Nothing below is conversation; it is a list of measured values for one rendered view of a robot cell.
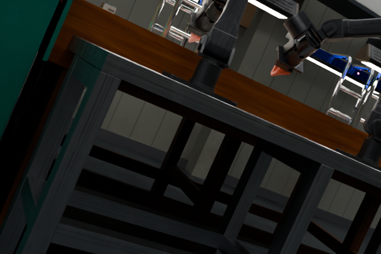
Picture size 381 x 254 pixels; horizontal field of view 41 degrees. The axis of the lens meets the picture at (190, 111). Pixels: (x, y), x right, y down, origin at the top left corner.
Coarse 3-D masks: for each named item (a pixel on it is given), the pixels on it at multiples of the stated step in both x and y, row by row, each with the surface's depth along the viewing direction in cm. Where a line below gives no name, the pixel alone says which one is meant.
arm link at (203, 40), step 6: (204, 36) 128; (204, 42) 127; (198, 48) 129; (234, 48) 129; (198, 54) 125; (204, 54) 125; (210, 60) 126; (216, 60) 126; (228, 60) 127; (222, 66) 129; (228, 66) 126
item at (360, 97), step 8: (336, 56) 259; (344, 56) 253; (344, 72) 249; (368, 80) 254; (336, 88) 249; (344, 88) 251; (368, 88) 256; (360, 96) 254; (328, 104) 250; (360, 104) 255; (328, 112) 250; (336, 112) 252; (352, 112) 256; (352, 120) 255
